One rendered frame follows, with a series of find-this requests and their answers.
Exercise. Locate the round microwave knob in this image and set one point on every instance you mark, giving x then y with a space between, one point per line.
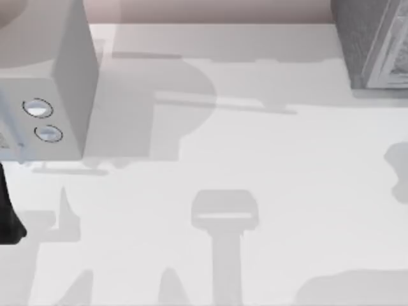
48 133
38 108

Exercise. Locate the grey cabinet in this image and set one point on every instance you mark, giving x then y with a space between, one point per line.
369 41

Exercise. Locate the pale microwave oven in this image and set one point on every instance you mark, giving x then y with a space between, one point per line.
63 79

